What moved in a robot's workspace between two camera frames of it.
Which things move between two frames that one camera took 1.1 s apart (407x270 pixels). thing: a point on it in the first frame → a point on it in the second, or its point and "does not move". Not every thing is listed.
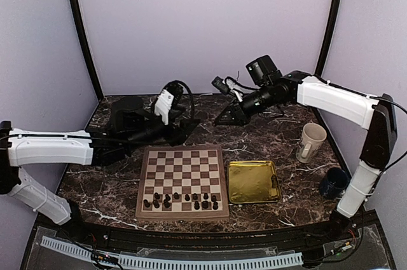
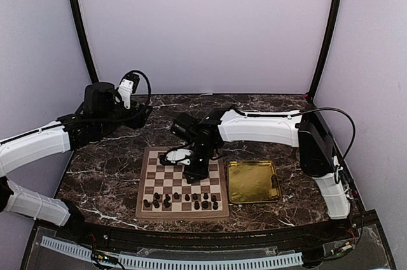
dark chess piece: (147, 204) does not move
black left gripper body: (144, 137) → (109, 121)
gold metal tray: (250, 182) does not move
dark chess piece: (155, 202) does not move
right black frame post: (333, 21) does not move
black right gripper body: (266, 99) → (205, 154)
